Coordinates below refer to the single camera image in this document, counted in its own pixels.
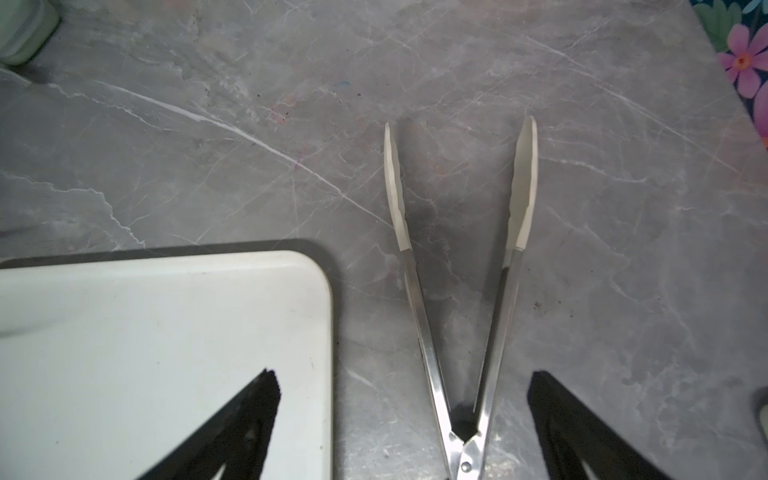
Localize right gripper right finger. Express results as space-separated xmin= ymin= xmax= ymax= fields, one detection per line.
xmin=527 ymin=371 xmax=668 ymax=479

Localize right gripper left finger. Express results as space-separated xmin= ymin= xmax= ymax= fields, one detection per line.
xmin=142 ymin=370 xmax=281 ymax=479

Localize steel tongs white tips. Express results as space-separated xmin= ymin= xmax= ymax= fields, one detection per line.
xmin=382 ymin=116 xmax=539 ymax=479

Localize white plastic tray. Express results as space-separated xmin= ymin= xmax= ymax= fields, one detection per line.
xmin=1 ymin=251 xmax=333 ymax=479

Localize mint green glasses case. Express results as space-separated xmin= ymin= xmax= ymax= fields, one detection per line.
xmin=0 ymin=0 xmax=60 ymax=66

